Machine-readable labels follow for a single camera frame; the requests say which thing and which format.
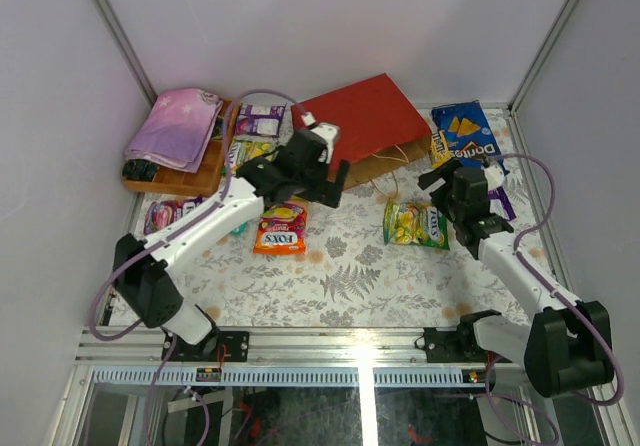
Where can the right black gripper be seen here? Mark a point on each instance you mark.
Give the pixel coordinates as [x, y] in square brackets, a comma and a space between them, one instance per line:
[428, 178]

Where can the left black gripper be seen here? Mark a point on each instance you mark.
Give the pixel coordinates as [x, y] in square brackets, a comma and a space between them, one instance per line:
[318, 184]

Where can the yellow candy packet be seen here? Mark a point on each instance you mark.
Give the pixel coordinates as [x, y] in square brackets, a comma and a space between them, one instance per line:
[439, 152]

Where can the yellow green snack packet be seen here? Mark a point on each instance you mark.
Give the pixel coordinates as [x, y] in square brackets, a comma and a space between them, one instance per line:
[415, 224]
[242, 151]

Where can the blue snack packet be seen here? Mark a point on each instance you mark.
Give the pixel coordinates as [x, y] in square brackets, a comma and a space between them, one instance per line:
[467, 132]

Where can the red paper bag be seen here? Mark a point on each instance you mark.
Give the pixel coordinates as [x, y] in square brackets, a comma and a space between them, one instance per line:
[380, 130]

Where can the orange fruits candy packet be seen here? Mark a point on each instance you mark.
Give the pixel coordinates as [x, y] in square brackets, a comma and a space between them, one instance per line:
[282, 229]

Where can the purple snack packet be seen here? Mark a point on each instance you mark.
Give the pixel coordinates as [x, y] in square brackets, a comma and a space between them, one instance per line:
[261, 121]
[500, 204]

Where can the teal candy packet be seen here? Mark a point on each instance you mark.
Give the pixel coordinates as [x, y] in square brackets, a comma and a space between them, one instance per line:
[239, 229]

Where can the purple berries candy packet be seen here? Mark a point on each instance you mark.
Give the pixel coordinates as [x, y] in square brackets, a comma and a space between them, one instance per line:
[161, 214]

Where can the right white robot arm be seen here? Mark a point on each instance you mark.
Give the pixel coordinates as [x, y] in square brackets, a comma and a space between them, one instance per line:
[567, 345]

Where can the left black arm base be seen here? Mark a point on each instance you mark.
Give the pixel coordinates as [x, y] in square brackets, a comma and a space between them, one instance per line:
[220, 345]

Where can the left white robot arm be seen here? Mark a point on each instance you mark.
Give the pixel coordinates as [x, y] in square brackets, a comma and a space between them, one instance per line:
[144, 270]

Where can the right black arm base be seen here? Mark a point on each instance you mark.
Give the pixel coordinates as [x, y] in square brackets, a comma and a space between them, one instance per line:
[450, 343]

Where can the floral table mat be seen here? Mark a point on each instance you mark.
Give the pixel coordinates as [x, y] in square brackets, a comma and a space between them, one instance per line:
[348, 276]

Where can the orange wooden organizer tray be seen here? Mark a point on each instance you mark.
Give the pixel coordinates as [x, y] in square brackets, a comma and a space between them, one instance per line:
[204, 181]

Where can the folded purple cloth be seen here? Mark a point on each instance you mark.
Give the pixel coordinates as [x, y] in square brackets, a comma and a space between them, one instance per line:
[178, 129]

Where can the dark patterned item in tray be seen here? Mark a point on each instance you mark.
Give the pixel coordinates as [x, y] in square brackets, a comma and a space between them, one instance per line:
[139, 170]

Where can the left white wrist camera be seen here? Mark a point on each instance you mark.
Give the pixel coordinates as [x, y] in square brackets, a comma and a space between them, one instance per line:
[328, 133]

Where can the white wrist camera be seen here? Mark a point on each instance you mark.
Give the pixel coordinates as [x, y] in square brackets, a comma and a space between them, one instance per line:
[328, 133]
[494, 175]

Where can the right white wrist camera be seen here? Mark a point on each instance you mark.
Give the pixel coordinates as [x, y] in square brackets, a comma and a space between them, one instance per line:
[494, 175]

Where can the aluminium front rail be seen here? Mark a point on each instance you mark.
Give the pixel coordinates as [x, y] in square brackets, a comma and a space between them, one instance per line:
[274, 347]

